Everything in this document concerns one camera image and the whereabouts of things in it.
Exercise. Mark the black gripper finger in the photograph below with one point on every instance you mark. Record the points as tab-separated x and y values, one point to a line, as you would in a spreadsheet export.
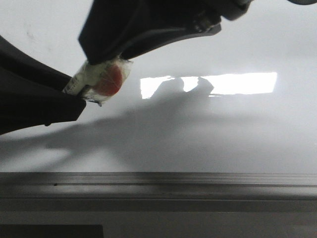
31	92
130	28

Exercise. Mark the white black whiteboard marker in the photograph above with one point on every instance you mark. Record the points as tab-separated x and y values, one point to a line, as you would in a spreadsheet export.
83	78

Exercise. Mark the dark panel below whiteboard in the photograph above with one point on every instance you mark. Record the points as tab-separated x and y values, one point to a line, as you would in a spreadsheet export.
51	231

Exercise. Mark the white whiteboard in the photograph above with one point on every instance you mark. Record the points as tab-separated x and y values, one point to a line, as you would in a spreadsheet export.
241	101

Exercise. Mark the aluminium whiteboard frame rail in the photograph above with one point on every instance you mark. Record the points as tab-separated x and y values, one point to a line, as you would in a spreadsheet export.
155	185

